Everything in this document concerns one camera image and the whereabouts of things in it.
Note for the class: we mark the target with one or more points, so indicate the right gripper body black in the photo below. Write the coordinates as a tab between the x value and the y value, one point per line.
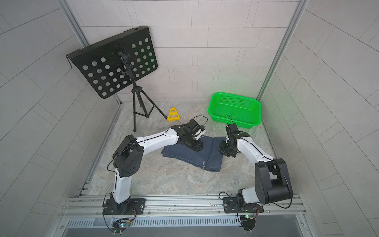
227	149

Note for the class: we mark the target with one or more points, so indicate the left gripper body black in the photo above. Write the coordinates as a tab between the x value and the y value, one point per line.
192	142

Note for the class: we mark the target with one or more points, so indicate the blue patterned pillowcase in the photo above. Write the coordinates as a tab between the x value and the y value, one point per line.
209	158

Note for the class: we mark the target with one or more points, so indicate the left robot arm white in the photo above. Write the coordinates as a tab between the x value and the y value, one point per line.
128	157

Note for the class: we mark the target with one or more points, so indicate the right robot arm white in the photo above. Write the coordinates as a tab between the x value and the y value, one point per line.
272	182

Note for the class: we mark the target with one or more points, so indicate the yellow triangular plastic block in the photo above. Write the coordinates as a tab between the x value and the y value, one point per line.
173	115

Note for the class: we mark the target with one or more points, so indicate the green plastic basket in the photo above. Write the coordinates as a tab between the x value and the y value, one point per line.
246	112

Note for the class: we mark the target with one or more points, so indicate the right base circuit board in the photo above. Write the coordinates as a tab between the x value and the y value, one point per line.
247	222

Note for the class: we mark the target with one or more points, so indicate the base circuit board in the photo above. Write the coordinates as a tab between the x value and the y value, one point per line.
120	225
247	222

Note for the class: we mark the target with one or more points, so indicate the black music stand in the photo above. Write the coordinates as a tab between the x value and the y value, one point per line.
134	49

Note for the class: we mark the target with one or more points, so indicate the left base circuit board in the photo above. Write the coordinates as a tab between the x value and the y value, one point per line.
120	225

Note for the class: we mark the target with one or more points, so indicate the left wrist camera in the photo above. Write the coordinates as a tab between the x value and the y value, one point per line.
199	133

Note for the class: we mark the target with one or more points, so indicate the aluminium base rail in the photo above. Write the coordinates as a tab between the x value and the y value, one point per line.
288	217

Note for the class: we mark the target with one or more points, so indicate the metal corner frame post right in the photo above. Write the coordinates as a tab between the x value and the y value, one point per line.
284	42

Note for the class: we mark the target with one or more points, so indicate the metal corner frame post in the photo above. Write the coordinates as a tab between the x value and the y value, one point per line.
284	42
99	79

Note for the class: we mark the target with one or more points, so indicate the metal corner frame post left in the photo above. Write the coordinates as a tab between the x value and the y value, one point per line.
99	79

